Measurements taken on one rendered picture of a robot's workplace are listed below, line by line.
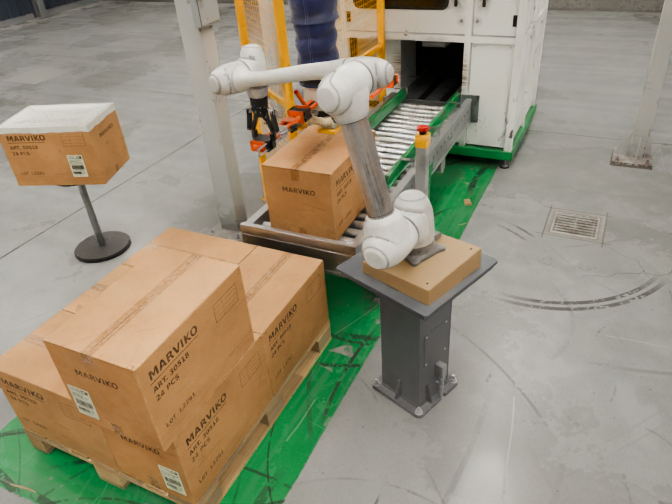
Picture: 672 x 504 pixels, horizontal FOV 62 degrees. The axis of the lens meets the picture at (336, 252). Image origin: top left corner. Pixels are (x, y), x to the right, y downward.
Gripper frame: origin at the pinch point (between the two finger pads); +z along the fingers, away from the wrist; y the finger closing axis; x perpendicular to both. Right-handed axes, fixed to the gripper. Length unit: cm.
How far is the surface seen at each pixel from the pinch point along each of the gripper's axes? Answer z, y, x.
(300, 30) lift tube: -36, 4, -48
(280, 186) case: 37.1, 11.7, -25.2
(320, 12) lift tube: -43, -6, -51
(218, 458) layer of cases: 98, -19, 93
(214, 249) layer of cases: 66, 41, 2
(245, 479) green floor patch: 120, -23, 85
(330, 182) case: 30.3, -17.7, -25.7
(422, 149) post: 28, -50, -73
